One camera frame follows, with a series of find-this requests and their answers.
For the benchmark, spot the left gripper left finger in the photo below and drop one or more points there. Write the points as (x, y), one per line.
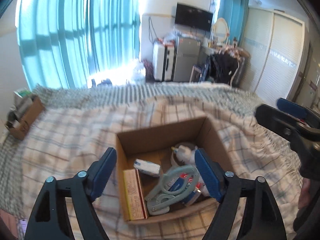
(49, 217)

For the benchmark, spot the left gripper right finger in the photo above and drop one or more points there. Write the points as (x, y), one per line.
(261, 219)

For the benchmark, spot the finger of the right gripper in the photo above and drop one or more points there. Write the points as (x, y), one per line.
(280, 122)
(302, 113)

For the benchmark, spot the beige printed box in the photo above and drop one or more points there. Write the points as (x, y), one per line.
(134, 195)

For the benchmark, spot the blue floral tissue pack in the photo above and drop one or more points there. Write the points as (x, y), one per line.
(147, 167)

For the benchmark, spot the person's right hand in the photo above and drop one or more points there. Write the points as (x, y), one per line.
(304, 198)

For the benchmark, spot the white sliding wardrobe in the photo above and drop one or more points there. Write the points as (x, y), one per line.
(275, 42)

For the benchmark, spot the chair with black jacket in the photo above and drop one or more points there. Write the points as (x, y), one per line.
(223, 68)

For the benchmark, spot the oval white vanity mirror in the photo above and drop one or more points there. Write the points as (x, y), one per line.
(221, 30)

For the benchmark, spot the silver mini fridge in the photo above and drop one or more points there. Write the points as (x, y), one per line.
(187, 53)

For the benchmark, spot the small brown box with clutter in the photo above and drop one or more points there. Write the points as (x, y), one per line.
(25, 110)

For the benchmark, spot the teal side curtain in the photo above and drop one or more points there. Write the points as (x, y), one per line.
(235, 13)

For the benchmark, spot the green gingham bed sheet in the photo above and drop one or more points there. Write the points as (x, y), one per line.
(235, 100)

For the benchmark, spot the open brown cardboard box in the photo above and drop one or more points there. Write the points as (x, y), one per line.
(154, 144)

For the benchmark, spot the white suitcase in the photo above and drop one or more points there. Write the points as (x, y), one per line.
(163, 61)

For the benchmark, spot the white plastic bag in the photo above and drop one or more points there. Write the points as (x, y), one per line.
(138, 73)

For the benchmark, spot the teal window curtains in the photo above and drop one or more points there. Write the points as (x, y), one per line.
(63, 42)

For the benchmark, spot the black wall television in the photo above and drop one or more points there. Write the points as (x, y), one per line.
(193, 17)

